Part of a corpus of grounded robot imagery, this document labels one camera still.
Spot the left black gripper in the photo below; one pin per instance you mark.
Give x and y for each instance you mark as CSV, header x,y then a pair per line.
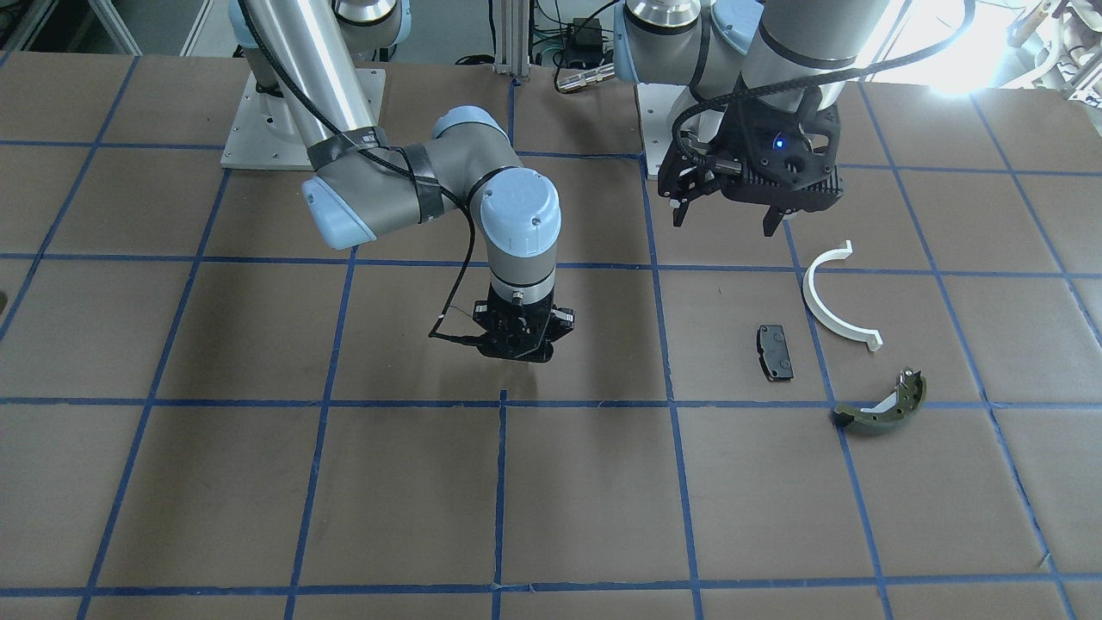
x,y
737,139

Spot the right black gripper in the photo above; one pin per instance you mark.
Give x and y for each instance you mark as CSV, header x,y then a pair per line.
x,y
564,321

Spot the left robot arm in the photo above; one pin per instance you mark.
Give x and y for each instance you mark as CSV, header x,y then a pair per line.
x,y
724,50

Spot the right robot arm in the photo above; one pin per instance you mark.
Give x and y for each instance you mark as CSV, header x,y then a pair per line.
x,y
363,187

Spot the black brake pad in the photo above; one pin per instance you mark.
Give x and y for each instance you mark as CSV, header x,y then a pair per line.
x,y
773,353

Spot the green brake shoe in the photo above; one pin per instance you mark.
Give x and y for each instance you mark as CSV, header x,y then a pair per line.
x,y
893,412

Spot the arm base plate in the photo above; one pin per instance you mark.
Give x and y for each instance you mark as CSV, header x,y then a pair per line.
x,y
258,129
659,105

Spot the aluminium frame post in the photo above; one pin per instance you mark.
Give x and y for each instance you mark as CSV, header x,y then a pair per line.
x,y
511,39

